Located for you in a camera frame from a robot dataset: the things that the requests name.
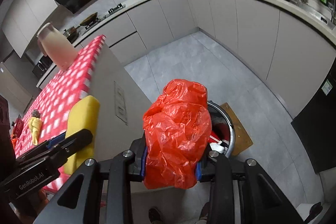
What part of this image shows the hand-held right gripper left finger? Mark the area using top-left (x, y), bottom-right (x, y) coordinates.
top-left (33, 133), bottom-right (149, 224)

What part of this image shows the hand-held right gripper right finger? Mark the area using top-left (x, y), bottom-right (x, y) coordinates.
top-left (196, 149), bottom-right (306, 224)

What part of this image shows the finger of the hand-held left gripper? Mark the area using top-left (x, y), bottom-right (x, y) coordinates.
top-left (49, 129), bottom-right (94, 169)
top-left (16, 134), bottom-right (66, 165)

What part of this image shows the yellow sponge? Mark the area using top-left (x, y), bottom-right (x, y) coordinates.
top-left (64, 95), bottom-right (101, 175)

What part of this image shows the red plastic bag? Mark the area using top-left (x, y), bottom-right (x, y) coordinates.
top-left (143, 79), bottom-right (213, 190)

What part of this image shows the round metal trash bin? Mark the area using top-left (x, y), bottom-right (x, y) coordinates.
top-left (206, 100), bottom-right (235, 159)

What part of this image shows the person's left hand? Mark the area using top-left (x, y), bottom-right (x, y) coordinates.
top-left (10, 185), bottom-right (50, 224)

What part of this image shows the yellow cloth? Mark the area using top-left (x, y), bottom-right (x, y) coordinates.
top-left (28, 118), bottom-right (43, 146)

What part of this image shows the red pouch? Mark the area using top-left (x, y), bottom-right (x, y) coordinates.
top-left (12, 116), bottom-right (25, 138)

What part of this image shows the person's right shoe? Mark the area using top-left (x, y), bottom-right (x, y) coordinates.
top-left (199, 202), bottom-right (210, 222)

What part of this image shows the person's shoe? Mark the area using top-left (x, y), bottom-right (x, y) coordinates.
top-left (148, 208), bottom-right (163, 224)
top-left (199, 202), bottom-right (210, 222)

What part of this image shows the dark red cloth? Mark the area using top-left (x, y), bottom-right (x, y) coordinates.
top-left (0, 94), bottom-right (17, 161)

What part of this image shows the table side socket panel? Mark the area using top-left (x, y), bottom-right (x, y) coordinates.
top-left (114, 81), bottom-right (128, 125)

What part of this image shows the person's left shoe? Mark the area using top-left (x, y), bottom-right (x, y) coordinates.
top-left (148, 208), bottom-right (163, 224)

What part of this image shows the wooden board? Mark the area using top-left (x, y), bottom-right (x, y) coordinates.
top-left (219, 102), bottom-right (254, 157)

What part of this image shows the grey refrigerator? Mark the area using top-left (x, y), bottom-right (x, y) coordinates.
top-left (0, 61), bottom-right (29, 109)

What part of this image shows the black countertop oven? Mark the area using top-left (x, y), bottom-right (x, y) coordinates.
top-left (32, 55), bottom-right (53, 80)

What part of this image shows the grey kitchen island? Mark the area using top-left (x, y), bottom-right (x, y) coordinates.
top-left (89, 35), bottom-right (171, 194)

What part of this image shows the pink thermos jug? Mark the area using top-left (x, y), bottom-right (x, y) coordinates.
top-left (36, 22), bottom-right (79, 72)

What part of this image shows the glass pot with lid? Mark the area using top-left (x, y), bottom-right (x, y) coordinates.
top-left (63, 26), bottom-right (79, 41)

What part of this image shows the wok on stove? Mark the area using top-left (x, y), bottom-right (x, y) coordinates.
top-left (79, 12), bottom-right (99, 26)

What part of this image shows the grey kitchen counter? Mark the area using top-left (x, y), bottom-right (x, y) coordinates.
top-left (35, 0), bottom-right (336, 119)

